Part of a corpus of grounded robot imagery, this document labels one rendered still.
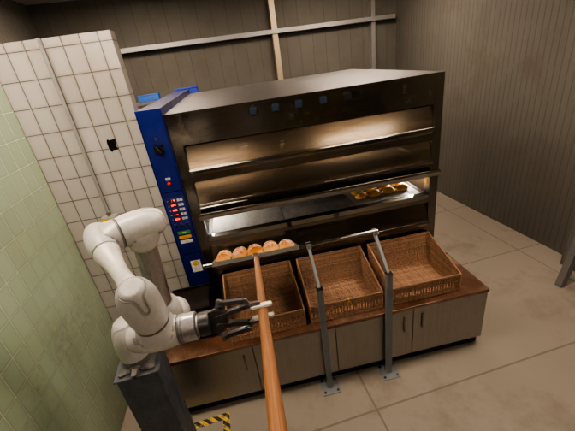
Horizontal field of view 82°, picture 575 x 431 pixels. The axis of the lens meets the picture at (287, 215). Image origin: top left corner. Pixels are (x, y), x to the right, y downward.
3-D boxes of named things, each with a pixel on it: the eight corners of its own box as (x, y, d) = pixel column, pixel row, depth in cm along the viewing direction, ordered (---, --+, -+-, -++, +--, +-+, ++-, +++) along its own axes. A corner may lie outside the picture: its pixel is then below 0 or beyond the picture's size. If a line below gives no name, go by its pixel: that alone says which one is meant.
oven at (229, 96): (216, 250, 470) (175, 95, 380) (357, 221, 491) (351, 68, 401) (212, 356, 299) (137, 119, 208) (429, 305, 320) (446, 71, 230)
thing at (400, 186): (334, 178, 331) (334, 173, 329) (380, 170, 336) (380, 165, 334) (357, 200, 276) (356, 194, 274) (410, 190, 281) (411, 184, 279)
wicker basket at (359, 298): (298, 285, 282) (294, 257, 270) (361, 271, 287) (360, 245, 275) (311, 325, 238) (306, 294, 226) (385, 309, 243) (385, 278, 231)
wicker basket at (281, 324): (228, 300, 275) (221, 274, 263) (293, 286, 282) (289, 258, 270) (230, 345, 231) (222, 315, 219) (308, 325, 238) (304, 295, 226)
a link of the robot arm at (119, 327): (115, 352, 173) (100, 321, 164) (149, 333, 183) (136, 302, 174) (125, 371, 162) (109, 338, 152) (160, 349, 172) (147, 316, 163)
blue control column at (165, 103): (216, 250, 470) (174, 91, 377) (228, 248, 471) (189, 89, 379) (212, 358, 296) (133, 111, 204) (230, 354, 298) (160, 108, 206)
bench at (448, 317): (191, 360, 297) (173, 310, 272) (441, 302, 322) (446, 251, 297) (185, 421, 247) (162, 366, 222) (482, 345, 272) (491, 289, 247)
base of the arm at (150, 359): (115, 386, 161) (111, 378, 159) (125, 351, 181) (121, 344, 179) (154, 374, 164) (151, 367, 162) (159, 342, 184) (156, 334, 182)
